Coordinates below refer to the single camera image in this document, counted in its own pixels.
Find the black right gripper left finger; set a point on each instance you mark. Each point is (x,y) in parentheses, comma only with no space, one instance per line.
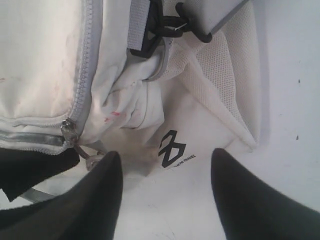
(88,211)

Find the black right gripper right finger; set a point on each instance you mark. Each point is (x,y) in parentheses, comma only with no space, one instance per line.
(250,209)

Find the white fabric backpack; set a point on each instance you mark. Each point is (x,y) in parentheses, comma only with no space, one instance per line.
(162,82)

